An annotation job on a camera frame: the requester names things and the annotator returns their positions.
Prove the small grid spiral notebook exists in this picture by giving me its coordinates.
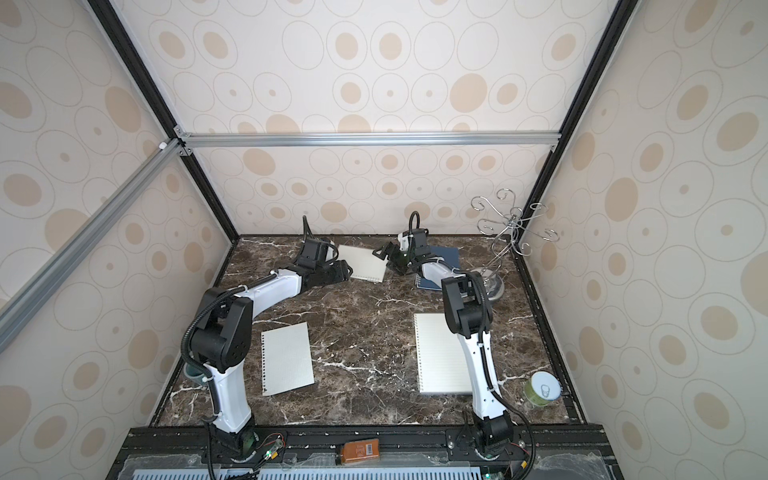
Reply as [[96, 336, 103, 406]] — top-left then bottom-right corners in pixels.
[[338, 245, 386, 283]]

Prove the torn grid paper page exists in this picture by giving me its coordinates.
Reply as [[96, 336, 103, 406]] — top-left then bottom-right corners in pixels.
[[261, 323, 315, 396]]

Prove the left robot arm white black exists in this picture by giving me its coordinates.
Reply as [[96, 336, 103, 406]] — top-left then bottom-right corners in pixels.
[[180, 236, 353, 456]]

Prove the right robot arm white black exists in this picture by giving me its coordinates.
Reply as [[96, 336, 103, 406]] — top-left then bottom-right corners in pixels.
[[373, 228, 516, 458]]

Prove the blue spiral notebook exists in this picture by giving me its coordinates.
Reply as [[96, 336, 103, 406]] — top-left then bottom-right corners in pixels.
[[416, 246, 460, 291]]

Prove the chrome hook stand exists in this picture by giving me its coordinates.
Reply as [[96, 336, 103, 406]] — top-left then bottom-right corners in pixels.
[[470, 188, 548, 302]]

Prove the large lined spiral notebook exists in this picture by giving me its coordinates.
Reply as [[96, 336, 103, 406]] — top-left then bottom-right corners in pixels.
[[414, 313, 472, 395]]

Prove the teal ceramic cup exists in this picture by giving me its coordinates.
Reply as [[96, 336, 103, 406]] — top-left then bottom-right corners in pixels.
[[183, 363, 207, 386]]

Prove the orange electronic module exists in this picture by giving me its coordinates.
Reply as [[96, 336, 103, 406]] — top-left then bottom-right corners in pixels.
[[340, 439, 380, 464]]

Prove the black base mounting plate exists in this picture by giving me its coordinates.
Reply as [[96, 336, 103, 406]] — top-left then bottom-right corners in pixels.
[[107, 424, 623, 479]]

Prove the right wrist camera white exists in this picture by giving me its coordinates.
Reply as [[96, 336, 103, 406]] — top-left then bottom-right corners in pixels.
[[397, 232, 411, 252]]

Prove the horizontal aluminium rail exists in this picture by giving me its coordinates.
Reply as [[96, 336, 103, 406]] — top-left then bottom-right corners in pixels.
[[181, 131, 560, 148]]

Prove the diagonal aluminium rail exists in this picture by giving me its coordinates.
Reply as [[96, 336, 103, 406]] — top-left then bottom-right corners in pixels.
[[1, 138, 182, 349]]

